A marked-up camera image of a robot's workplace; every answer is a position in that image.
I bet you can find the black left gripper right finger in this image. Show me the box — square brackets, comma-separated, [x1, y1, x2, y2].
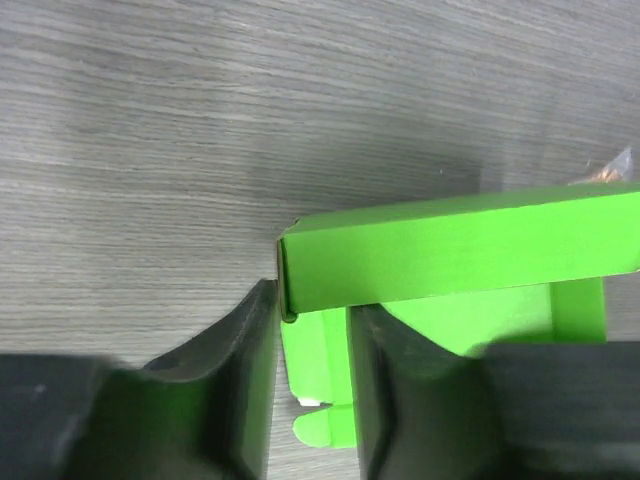
[348, 305, 639, 479]

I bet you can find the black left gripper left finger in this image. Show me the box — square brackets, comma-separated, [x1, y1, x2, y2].
[1, 280, 278, 479]

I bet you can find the green paper box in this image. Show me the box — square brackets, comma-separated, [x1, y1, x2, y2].
[277, 183, 639, 448]

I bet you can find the small clear plastic packet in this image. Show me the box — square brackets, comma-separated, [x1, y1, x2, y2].
[569, 146, 634, 185]

